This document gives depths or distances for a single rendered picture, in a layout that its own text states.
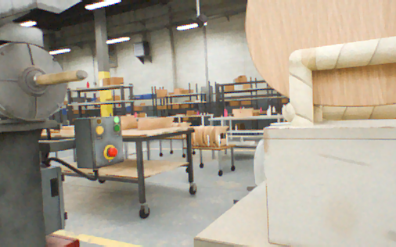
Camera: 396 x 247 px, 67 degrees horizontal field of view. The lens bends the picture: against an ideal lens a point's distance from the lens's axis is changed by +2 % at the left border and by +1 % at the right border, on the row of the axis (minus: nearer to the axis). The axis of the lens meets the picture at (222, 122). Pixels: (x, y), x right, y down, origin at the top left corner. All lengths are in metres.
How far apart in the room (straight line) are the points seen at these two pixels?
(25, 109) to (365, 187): 0.98
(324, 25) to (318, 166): 0.20
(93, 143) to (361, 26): 1.03
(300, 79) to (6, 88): 0.89
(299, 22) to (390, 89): 0.16
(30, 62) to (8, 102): 0.15
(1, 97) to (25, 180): 0.35
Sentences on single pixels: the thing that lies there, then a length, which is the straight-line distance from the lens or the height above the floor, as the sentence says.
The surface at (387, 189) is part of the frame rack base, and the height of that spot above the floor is 1.02.
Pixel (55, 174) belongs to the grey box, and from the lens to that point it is 1.40.
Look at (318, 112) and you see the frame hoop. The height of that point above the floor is 1.12.
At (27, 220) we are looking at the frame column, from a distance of 1.33.
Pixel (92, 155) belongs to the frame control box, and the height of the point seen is 0.97.
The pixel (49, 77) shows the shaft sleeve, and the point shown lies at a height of 1.25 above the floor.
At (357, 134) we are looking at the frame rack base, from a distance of 0.41.
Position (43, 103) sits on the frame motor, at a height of 1.18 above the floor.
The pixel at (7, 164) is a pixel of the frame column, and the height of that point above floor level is 0.98.
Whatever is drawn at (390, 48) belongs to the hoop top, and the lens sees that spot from 0.42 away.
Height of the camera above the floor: 1.14
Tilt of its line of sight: 3 degrees down
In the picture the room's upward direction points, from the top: 3 degrees counter-clockwise
